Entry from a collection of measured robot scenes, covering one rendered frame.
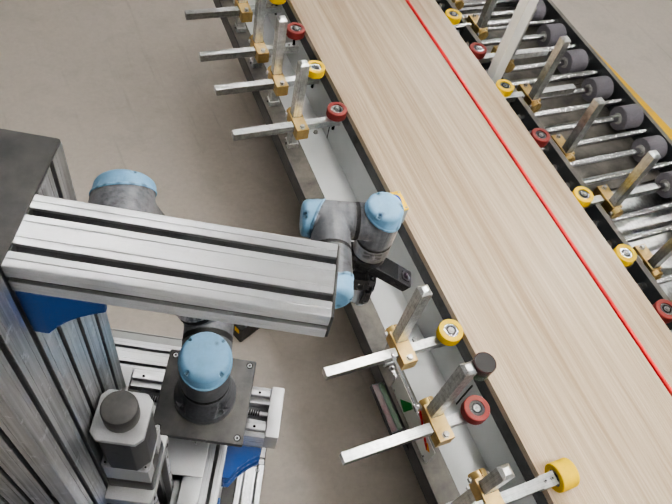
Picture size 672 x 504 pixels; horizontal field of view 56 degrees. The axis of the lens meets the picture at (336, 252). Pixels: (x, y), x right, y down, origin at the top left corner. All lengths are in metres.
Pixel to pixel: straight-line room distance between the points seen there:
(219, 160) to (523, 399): 2.14
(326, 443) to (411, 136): 1.30
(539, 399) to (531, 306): 0.32
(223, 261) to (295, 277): 0.07
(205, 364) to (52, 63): 2.90
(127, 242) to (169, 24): 3.72
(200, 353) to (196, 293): 0.82
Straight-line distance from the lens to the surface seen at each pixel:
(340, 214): 1.18
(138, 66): 4.02
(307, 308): 0.62
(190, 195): 3.31
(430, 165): 2.40
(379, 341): 2.15
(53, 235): 0.67
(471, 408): 1.91
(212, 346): 1.44
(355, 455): 1.81
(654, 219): 2.98
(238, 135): 2.41
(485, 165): 2.49
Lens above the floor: 2.56
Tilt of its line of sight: 54 degrees down
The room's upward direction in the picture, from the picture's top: 16 degrees clockwise
